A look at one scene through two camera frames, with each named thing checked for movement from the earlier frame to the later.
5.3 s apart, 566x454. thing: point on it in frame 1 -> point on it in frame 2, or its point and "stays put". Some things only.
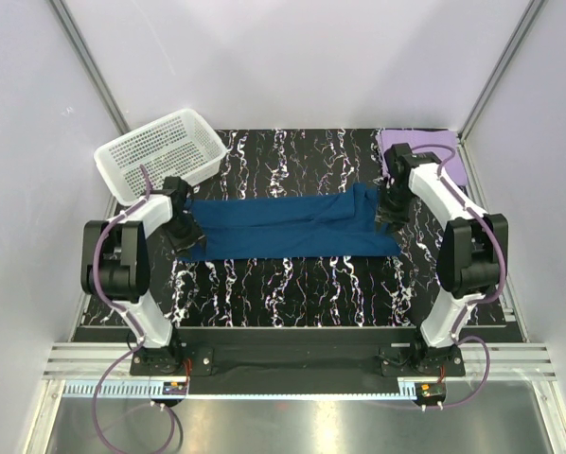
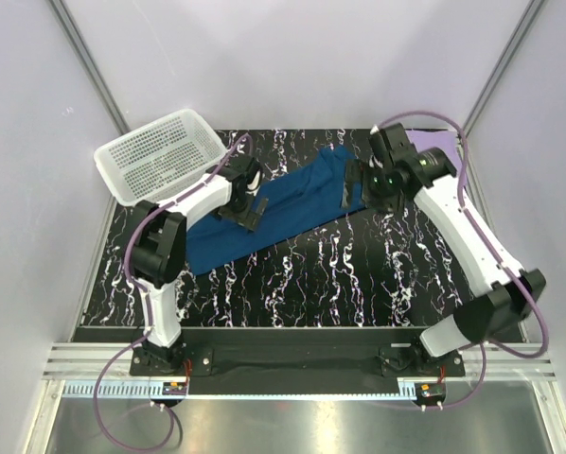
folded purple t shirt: (454, 165) stays put
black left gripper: (195, 235) -> (248, 218)
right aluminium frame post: (526, 19) stays put
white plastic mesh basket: (182, 144) stays put
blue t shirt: (344, 223) -> (297, 200)
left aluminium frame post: (62, 13) stays put
